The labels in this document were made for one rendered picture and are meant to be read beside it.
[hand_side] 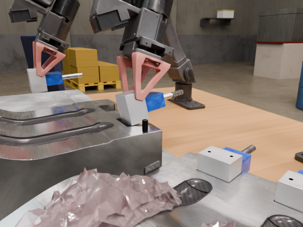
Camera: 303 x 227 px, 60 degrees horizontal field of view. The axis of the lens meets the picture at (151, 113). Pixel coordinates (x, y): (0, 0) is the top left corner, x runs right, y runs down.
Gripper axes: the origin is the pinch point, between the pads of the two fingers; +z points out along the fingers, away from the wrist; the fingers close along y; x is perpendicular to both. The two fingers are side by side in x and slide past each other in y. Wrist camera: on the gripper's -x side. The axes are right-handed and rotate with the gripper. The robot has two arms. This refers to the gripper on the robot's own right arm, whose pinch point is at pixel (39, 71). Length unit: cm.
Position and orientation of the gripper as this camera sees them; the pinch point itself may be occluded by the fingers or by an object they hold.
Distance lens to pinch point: 72.2
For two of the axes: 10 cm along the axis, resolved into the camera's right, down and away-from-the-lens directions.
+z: -4.0, 9.2, 0.5
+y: 4.8, 2.6, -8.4
